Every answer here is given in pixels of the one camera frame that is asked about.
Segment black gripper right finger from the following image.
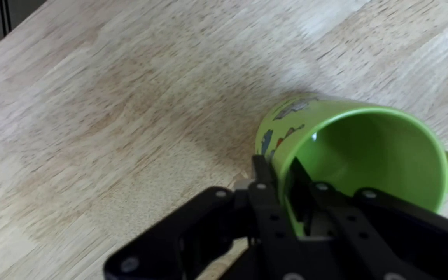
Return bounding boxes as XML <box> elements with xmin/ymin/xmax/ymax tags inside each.
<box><xmin>288</xmin><ymin>162</ymin><xmax>448</xmax><ymax>280</ymax></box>

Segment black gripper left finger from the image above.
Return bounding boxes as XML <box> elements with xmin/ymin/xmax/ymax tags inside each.
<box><xmin>103</xmin><ymin>156</ymin><xmax>308</xmax><ymax>280</ymax></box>

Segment green plastic mug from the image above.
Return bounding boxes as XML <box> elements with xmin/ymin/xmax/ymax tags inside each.
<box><xmin>255</xmin><ymin>93</ymin><xmax>448</xmax><ymax>235</ymax></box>

